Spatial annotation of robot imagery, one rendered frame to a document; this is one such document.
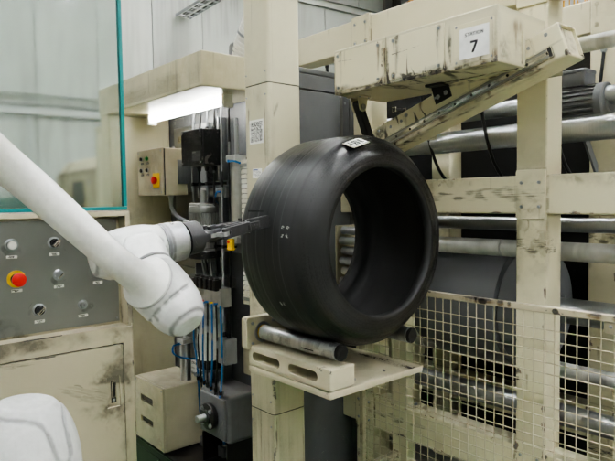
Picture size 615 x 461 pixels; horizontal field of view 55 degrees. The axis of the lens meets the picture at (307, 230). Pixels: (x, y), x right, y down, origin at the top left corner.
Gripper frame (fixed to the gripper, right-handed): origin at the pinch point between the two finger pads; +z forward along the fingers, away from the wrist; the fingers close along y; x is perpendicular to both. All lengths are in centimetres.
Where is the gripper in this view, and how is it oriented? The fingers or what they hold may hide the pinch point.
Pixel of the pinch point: (256, 223)
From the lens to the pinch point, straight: 145.3
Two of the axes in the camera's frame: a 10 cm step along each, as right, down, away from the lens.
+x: 1.2, 9.8, 1.4
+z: 7.5, -1.8, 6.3
